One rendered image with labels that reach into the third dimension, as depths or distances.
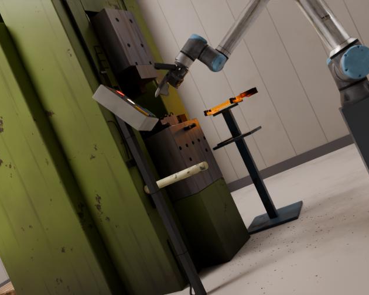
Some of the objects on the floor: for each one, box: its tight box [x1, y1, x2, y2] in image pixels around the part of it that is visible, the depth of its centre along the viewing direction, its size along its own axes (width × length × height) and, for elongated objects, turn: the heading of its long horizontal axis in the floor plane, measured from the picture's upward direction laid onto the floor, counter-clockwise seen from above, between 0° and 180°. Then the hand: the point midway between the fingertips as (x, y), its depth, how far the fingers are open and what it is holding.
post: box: [115, 114, 207, 295], centre depth 213 cm, size 4×4×108 cm
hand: (156, 93), depth 210 cm, fingers closed
